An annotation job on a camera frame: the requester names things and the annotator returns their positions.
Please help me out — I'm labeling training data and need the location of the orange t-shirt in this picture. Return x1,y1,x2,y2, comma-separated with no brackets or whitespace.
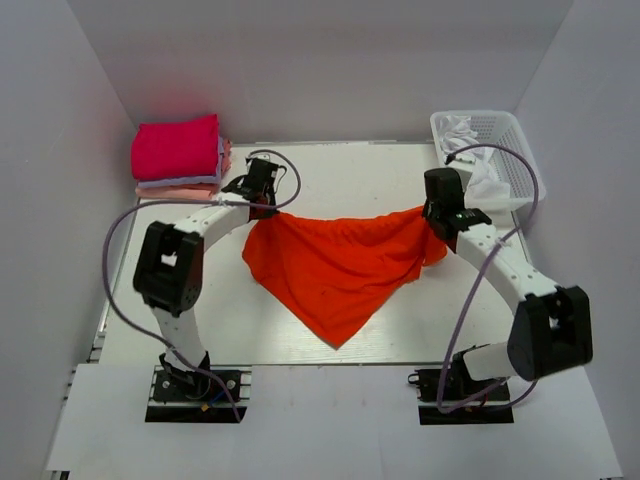
242,207,447,349

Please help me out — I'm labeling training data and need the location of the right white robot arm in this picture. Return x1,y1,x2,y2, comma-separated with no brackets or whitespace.
423,168,594,399

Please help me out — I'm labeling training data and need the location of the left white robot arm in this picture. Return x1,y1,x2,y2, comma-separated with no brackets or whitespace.
133,151,281,399

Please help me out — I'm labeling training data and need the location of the crumpled white t-shirt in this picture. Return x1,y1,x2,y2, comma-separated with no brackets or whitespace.
435,115,511,211

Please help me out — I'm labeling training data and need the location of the folded pink t-shirt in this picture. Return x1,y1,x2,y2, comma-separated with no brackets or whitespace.
136,139,232,200

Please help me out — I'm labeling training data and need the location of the white plastic basket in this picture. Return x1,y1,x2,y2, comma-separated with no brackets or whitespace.
430,110,546,212

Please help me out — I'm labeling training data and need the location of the folded magenta t-shirt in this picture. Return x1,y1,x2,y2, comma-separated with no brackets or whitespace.
130,114,219,181

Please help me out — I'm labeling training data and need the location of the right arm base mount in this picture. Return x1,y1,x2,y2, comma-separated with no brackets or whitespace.
407,368,514,426

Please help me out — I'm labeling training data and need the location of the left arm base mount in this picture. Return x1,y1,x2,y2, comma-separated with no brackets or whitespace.
145,366,252,424

